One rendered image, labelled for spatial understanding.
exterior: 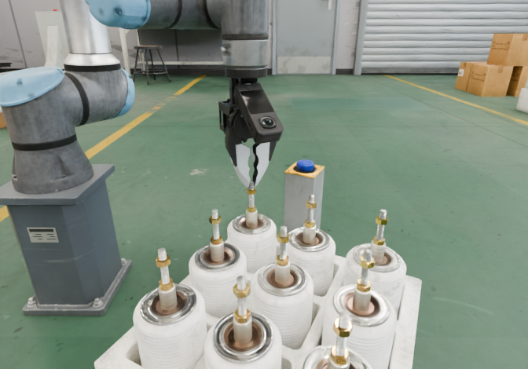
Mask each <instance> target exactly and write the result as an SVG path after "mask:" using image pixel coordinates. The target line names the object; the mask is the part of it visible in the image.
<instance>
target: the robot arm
mask: <svg viewBox="0 0 528 369"><path fill-rule="evenodd" d="M60 8H61V12H62V17H63V21H64V29H65V34H66V38H67V42H68V50H69V55H68V57H67V58H66V59H65V60H64V62H63V63H64V70H65V72H63V71H62V69H61V68H59V67H56V66H47V67H39V68H28V69H23V70H19V71H13V72H10V73H7V74H4V75H2V76H0V105H1V109H2V113H3V116H4V119H5V124H6V126H7V130H8V132H9V137H10V140H11V142H12V146H13V150H14V155H13V170H12V183H13V187H14V189H15V190H16V191H17V192H21V193H24V194H45V193H51V192H59V191H63V190H66V189H69V188H74V187H75V186H78V185H81V184H83V183H85V182H86V181H88V180H89V179H90V178H91V177H92V176H93V175H94V172H93V168H92V165H91V162H90V161H89V160H88V158H87V156H86V154H85V152H84V151H83V150H82V148H81V146H80V145H79V142H78V140H77V136H76V132H75V127H77V126H82V125H86V124H90V123H93V122H100V121H103V120H110V119H114V118H116V117H119V116H121V115H125V114H126V113H127V112H128V111H129V110H130V109H131V108H132V106H133V103H134V98H135V88H134V82H133V80H132V79H130V75H129V73H128V72H127V71H125V70H124V69H122V68H121V66H120V61H119V60H118V59H117V58H116V57H114V56H113V55H112V49H111V43H110V38H109V32H108V27H121V28H123V29H137V28H164V29H179V30H183V31H190V30H193V29H222V39H223V40H222V42H223V46H221V47H220V52H221V53H223V61H224V65H225V66H228V67H227V68H225V76H226V77H229V96H230V98H229V99H227V101H219V102H218V107H219V124H220V130H222V131H223V132H224V134H225V135H226V136H225V146H226V149H227V152H228V153H229V156H230V159H231V162H232V164H233V167H234V169H235V171H236V174H237V176H238V177H239V179H240V181H241V182H242V183H243V184H244V186H245V187H246V188H249V186H250V183H251V178H250V176H249V171H250V167H249V165H248V159H249V157H250V148H249V147H248V146H246V145H245V144H242V142H241V141H243V142H244V143H245V142H247V140H248V139H250V138H253V140H254V142H255V143H254V144H253V149H252V150H251V159H252V161H253V163H254V168H255V171H254V174H253V182H254V187H255V186H257V184H258V183H259V182H260V180H261V179H262V176H263V174H264V173H265V172H266V168H267V166H268V164H269V162H270V160H271V158H272V155H273V152H274V149H275V147H276V143H277V141H279V140H280V138H281V135H282V133H283V130H284V127H283V126H282V124H281V121H280V120H279V118H278V116H277V114H276V112H275V111H274V109H273V106H272V104H271V103H270V101H269V99H268V97H267V96H266V93H265V91H264V90H263V88H262V86H261V84H260V83H259V82H257V81H258V79H257V78H261V77H266V76H267V68H266V66H267V65H268V64H269V40H268V39H269V0H60ZM226 39H228V40H226ZM221 111H222V113H221ZM222 122H223V124H222Z"/></svg>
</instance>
